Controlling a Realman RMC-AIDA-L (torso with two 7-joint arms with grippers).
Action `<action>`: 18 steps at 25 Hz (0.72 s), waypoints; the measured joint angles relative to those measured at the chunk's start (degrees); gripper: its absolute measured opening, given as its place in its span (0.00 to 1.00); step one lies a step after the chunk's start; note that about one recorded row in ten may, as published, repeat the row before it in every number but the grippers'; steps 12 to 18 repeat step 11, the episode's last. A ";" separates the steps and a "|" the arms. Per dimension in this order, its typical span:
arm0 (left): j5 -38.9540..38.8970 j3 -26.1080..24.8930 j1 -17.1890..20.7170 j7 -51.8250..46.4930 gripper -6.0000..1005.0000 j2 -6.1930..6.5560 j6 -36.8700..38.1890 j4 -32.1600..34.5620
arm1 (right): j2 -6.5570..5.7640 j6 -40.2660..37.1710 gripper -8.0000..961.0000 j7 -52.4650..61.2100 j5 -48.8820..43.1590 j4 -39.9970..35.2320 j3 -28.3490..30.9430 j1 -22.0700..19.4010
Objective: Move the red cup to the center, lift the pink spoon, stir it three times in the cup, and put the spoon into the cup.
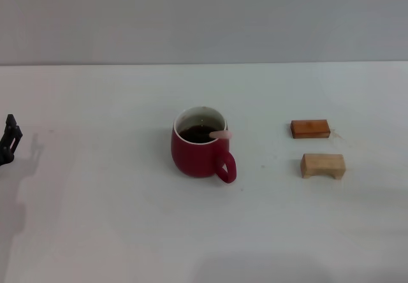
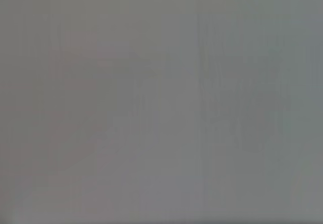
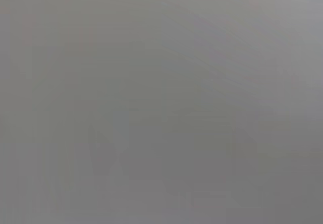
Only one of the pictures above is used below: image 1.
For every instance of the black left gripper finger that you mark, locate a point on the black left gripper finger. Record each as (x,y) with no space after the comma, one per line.
(11,146)
(10,120)

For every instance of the dark brown wooden block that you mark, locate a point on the dark brown wooden block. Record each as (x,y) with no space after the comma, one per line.
(309,129)

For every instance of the red ceramic coffee cup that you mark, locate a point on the red ceramic coffee cup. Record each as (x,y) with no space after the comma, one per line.
(191,158)

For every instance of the light wooden arch block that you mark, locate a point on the light wooden arch block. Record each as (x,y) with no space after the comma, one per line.
(322,165)

